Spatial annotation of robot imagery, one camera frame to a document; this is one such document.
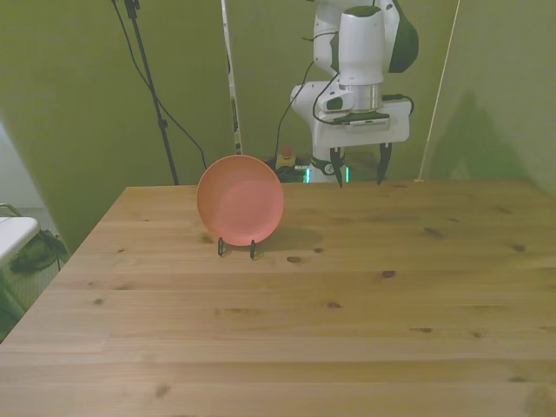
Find black wire plate stand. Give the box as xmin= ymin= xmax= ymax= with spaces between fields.
xmin=215 ymin=236 xmax=264 ymax=261

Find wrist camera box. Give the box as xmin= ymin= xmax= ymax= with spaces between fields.
xmin=332 ymin=111 xmax=391 ymax=130

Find black tripod stand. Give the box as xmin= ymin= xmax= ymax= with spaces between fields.
xmin=122 ymin=0 xmax=182 ymax=187

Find white vertical strip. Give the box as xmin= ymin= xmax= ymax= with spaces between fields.
xmin=220 ymin=0 xmax=243 ymax=156

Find dark cloth heap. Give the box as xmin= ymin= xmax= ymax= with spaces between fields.
xmin=10 ymin=231 xmax=70 ymax=275

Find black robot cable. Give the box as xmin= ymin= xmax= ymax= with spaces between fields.
xmin=275 ymin=36 xmax=316 ymax=162

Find pink round plate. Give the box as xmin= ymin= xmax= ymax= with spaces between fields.
xmin=195 ymin=155 xmax=286 ymax=248

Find black tripod cable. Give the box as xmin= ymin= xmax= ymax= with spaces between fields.
xmin=110 ymin=0 xmax=209 ymax=171

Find red emergency stop button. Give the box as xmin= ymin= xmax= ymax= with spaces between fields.
xmin=276 ymin=146 xmax=297 ymax=169

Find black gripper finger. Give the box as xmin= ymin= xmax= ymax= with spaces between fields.
xmin=328 ymin=147 xmax=348 ymax=189
xmin=374 ymin=142 xmax=394 ymax=187

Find beige hanging cord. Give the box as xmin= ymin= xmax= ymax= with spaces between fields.
xmin=415 ymin=0 xmax=461 ymax=183

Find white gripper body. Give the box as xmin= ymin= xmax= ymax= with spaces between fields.
xmin=313 ymin=97 xmax=412 ymax=149

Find white side furniture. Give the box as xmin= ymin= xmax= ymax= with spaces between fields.
xmin=0 ymin=202 xmax=40 ymax=267

